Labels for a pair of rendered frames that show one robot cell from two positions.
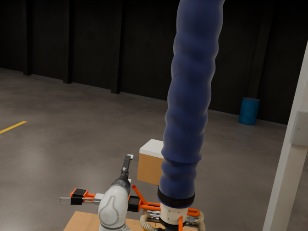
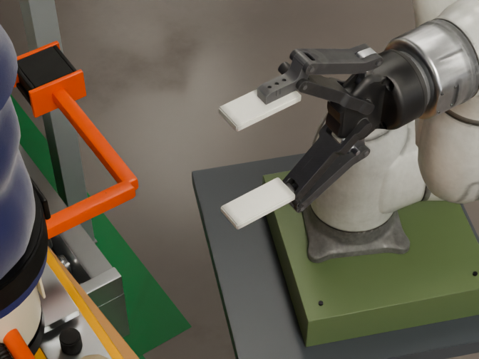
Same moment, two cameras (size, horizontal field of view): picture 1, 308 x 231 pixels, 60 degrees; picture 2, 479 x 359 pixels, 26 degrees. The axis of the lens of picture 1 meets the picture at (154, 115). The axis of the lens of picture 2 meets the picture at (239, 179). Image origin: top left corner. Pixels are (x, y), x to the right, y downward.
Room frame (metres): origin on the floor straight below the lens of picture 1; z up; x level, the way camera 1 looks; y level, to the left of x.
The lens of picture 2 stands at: (1.65, 0.61, 2.29)
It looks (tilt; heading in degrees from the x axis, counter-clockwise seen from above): 48 degrees down; 232
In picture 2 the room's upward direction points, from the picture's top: straight up
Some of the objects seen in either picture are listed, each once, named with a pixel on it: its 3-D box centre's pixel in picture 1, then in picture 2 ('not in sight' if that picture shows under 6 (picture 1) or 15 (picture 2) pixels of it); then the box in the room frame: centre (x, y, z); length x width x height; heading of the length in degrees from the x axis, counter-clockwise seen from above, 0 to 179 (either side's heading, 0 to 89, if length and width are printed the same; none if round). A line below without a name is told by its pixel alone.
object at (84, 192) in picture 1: (79, 195); not in sight; (1.51, 0.41, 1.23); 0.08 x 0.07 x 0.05; 86
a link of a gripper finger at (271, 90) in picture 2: not in sight; (284, 77); (1.21, 0.10, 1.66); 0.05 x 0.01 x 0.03; 176
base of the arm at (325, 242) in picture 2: not in sight; (349, 200); (0.75, -0.23, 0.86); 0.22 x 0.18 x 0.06; 59
